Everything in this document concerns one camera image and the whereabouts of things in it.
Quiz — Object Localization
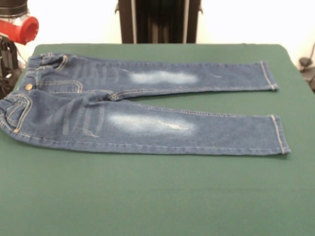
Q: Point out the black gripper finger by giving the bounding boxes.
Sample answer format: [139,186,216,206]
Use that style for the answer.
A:
[9,41,19,69]
[0,36,12,71]

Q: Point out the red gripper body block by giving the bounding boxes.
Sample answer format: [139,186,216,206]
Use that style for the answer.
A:
[0,16,39,46]

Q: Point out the blue denim jeans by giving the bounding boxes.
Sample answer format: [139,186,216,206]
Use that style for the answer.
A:
[0,51,292,157]

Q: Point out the dark green table cloth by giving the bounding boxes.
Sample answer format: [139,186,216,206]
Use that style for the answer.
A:
[0,43,315,236]

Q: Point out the black round stand base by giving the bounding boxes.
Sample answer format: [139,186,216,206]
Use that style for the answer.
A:
[298,41,315,93]

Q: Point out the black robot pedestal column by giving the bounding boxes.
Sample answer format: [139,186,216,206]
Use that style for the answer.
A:
[114,0,204,44]

